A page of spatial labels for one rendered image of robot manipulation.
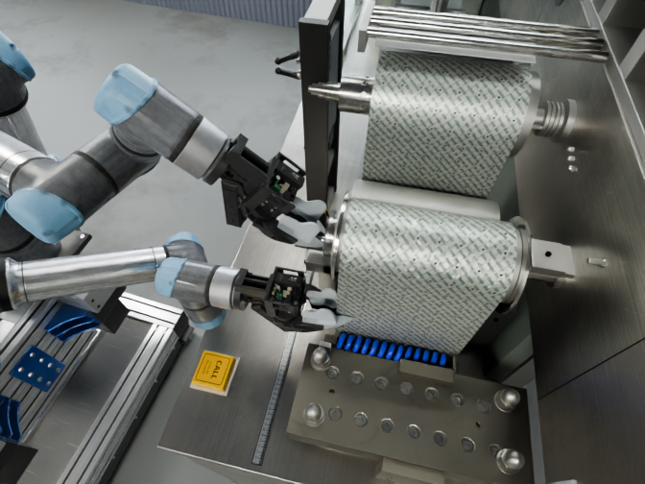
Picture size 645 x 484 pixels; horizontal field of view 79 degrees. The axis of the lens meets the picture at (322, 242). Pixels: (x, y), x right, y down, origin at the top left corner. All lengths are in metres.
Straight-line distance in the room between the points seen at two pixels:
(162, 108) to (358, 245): 0.31
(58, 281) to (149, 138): 0.41
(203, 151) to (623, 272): 0.51
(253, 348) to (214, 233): 1.42
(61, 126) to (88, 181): 2.80
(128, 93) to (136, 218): 1.98
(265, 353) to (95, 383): 1.03
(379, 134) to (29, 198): 0.51
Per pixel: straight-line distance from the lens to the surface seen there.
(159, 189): 2.60
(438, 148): 0.71
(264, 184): 0.53
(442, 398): 0.77
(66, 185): 0.59
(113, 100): 0.54
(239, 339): 0.93
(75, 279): 0.87
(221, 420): 0.89
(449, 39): 0.68
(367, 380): 0.75
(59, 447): 1.81
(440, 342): 0.76
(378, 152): 0.72
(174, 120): 0.53
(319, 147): 0.86
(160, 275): 0.76
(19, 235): 1.27
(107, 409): 1.75
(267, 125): 2.89
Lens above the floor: 1.75
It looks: 54 degrees down
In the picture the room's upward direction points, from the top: straight up
